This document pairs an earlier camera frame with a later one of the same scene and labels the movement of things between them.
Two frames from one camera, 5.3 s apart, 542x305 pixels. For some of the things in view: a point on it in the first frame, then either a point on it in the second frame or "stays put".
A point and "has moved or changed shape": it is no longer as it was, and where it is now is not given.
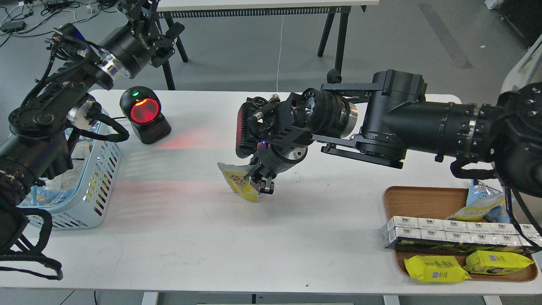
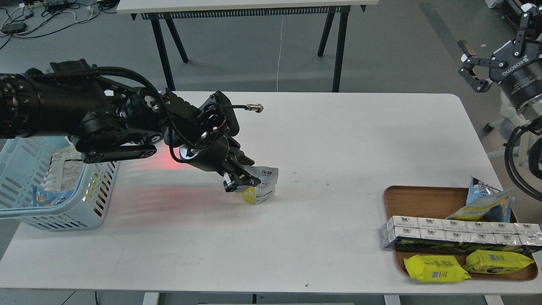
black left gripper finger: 142,13 to 236,159
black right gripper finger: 267,185 to 531,9
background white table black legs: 325,9 stays put
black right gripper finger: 254,174 to 468,72
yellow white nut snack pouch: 234,175 has moved or changed shape
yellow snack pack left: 436,269 stays put
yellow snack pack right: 491,262 stays put
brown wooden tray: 422,202 stays put
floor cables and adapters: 19,18 stays put
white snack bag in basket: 70,180 stays put
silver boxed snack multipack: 432,234 stays put
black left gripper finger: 166,42 to 233,181
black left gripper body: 136,47 to 213,154
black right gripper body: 271,158 to 518,65
